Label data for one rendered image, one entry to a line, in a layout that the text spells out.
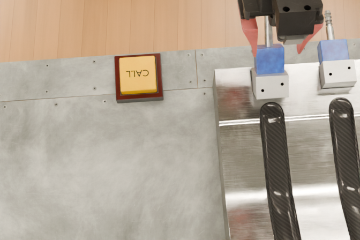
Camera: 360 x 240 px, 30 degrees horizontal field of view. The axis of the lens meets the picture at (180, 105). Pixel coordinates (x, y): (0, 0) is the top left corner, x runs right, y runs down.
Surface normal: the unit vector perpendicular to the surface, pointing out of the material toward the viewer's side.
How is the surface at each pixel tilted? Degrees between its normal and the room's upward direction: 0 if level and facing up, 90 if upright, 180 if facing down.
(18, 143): 0
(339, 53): 0
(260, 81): 34
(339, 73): 0
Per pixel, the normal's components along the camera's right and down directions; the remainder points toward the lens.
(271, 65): 0.03, 0.31
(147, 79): -0.01, -0.28
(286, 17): 0.05, 0.69
